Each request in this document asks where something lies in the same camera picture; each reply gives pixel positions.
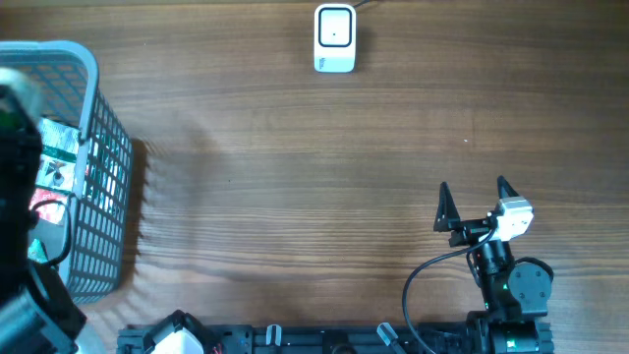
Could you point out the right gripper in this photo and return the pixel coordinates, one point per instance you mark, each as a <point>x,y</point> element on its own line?
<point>447,219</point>

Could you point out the green 3M gloves package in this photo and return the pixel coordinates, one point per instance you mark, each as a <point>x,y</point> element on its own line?
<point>60,147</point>

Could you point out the orange Kleenex tissue pack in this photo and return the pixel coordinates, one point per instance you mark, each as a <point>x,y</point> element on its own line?
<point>54,212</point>

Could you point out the grey plastic mesh basket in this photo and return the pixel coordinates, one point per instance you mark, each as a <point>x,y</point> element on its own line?
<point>68,75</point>

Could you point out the light green wipes pack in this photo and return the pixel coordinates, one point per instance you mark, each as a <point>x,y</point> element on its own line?
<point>37,252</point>

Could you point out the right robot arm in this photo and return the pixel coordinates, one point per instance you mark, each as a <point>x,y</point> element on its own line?
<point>515,291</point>

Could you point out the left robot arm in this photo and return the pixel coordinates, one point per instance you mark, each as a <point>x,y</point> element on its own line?
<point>37,312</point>

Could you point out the white barcode scanner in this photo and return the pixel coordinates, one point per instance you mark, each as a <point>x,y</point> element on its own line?
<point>335,38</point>

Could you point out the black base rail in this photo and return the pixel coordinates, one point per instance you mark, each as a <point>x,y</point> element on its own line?
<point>441,338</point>

